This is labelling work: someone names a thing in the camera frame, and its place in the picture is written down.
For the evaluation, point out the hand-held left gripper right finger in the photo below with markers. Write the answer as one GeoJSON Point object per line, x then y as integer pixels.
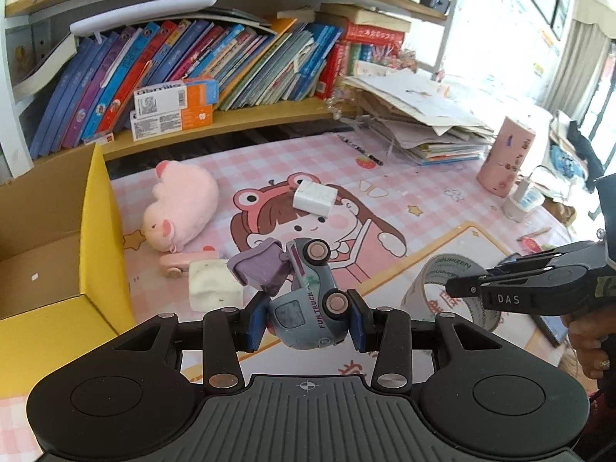
{"type": "Point", "coordinates": [358, 322]}

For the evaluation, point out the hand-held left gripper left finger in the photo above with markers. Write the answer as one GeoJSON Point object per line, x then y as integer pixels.
{"type": "Point", "coordinates": [257, 322]}

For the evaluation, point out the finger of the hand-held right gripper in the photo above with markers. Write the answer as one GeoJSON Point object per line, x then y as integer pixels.
{"type": "Point", "coordinates": [548, 255]}
{"type": "Point", "coordinates": [510, 276]}

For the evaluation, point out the grey blue toy truck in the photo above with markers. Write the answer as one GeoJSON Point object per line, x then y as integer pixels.
{"type": "Point", "coordinates": [308, 308]}

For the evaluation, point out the white speckled foam block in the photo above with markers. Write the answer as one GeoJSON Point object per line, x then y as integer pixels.
{"type": "Point", "coordinates": [211, 286]}

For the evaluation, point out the printed tape roll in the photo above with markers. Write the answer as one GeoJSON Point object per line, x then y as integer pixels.
{"type": "Point", "coordinates": [428, 274]}

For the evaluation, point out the pink wooden toy car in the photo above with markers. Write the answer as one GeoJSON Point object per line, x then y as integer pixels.
{"type": "Point", "coordinates": [178, 262]}

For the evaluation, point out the white eraser block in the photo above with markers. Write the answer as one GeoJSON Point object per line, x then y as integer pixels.
{"type": "Point", "coordinates": [310, 199]}

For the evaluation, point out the pink plush pig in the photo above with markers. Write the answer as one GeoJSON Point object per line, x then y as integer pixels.
{"type": "Point", "coordinates": [183, 202]}

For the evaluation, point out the yellow cardboard box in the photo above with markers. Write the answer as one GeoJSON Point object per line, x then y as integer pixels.
{"type": "Point", "coordinates": [103, 231]}

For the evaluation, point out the person's right hand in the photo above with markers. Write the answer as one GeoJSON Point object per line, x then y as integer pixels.
{"type": "Point", "coordinates": [594, 341]}

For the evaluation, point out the wooden pencil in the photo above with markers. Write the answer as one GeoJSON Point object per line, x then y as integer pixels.
{"type": "Point", "coordinates": [534, 233]}

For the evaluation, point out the smartphone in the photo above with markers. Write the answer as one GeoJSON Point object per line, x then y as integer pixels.
{"type": "Point", "coordinates": [548, 329]}

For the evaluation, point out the white power strip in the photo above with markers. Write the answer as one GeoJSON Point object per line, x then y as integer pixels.
{"type": "Point", "coordinates": [519, 209]}

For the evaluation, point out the white charger plug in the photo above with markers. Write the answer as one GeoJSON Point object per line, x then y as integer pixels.
{"type": "Point", "coordinates": [525, 187]}

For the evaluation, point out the pink printed desk mat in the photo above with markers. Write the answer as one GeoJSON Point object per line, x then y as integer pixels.
{"type": "Point", "coordinates": [433, 211]}

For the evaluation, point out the pink cylinder pen holder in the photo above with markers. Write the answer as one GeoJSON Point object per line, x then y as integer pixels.
{"type": "Point", "coordinates": [505, 159]}

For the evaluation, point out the dark cloth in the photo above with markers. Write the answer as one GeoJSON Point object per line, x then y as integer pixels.
{"type": "Point", "coordinates": [584, 154]}

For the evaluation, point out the black pen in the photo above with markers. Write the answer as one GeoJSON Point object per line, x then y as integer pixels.
{"type": "Point", "coordinates": [361, 150]}

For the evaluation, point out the pile of papers and booklets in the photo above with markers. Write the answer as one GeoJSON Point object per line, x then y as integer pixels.
{"type": "Point", "coordinates": [423, 106]}

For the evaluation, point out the wooden shelf unit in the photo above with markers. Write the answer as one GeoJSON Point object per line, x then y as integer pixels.
{"type": "Point", "coordinates": [269, 115]}

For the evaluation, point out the beige curtain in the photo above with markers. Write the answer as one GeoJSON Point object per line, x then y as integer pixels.
{"type": "Point", "coordinates": [582, 48]}

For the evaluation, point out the orange white carton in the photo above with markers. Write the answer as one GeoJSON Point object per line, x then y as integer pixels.
{"type": "Point", "coordinates": [168, 122]}
{"type": "Point", "coordinates": [192, 94]}

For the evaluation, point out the small red white box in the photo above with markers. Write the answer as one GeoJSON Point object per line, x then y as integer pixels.
{"type": "Point", "coordinates": [98, 138]}

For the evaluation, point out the row of colourful books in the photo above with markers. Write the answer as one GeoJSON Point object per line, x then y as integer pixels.
{"type": "Point", "coordinates": [192, 53]}

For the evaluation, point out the red thick book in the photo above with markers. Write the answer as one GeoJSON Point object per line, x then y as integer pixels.
{"type": "Point", "coordinates": [375, 33]}

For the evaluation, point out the tan thick book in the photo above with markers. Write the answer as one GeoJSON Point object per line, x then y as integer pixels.
{"type": "Point", "coordinates": [365, 14]}

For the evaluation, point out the white light bar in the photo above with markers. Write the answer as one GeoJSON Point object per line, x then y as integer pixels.
{"type": "Point", "coordinates": [144, 12]}

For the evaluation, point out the black picture frame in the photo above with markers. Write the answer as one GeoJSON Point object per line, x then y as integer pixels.
{"type": "Point", "coordinates": [563, 5]}

